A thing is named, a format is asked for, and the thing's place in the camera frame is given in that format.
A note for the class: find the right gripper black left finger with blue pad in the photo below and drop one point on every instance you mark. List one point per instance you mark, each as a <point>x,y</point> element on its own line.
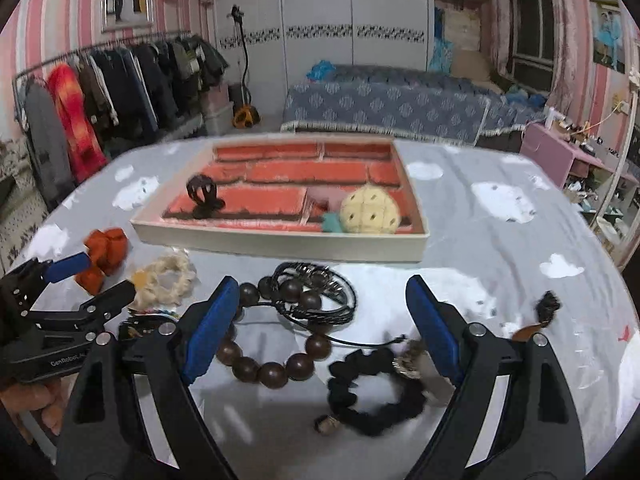
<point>104,435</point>

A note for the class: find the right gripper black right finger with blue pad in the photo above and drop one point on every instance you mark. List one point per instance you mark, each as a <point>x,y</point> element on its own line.
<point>538,434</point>

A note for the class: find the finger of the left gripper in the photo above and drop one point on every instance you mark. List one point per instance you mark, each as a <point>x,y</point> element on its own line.
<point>102,308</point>
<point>57,271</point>

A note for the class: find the orange fabric scrunchie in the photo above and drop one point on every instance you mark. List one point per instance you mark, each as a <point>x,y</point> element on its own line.
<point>107,250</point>

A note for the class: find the colourful beaded hair clip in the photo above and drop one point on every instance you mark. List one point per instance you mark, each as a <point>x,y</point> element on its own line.
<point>138,324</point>

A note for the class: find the cream lace scrunchie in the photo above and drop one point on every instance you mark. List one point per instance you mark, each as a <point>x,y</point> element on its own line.
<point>163,283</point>

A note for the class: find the black scrunchie with brooch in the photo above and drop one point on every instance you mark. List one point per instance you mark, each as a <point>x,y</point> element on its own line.
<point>369,394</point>

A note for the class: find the white strap gold watch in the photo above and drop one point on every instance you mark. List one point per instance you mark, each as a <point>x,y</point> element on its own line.
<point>414,362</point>

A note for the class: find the white jewelry tray red lining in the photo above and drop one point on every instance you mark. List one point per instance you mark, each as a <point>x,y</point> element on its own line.
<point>305,196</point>

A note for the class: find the person's left hand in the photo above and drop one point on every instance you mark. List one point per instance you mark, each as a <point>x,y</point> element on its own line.
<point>49,397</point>

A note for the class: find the amber pendant with black knot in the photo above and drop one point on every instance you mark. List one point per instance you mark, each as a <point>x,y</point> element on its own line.
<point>545,312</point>

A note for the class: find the black hair claw clip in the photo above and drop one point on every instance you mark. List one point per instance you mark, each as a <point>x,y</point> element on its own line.
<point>202,190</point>

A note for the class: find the clothes rack with garments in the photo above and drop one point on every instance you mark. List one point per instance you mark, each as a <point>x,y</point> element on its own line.
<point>83,108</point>

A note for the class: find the grey polar bear bedsheet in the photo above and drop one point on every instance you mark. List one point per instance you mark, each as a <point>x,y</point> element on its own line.
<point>501,236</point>

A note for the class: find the garment steamer with yellow base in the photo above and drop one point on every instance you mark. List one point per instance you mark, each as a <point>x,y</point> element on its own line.
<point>246,116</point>

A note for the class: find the pink shelf cabinet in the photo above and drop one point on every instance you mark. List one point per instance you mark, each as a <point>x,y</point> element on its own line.
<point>582,177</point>

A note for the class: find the white sliding wardrobe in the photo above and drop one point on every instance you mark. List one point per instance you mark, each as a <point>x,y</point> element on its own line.
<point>272,44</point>

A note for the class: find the blue patterned sofa bed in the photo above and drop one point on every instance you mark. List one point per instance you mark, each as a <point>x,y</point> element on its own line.
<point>406,104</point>

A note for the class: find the portrait poster on right wall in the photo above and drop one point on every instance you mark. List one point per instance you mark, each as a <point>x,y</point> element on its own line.
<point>608,47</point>

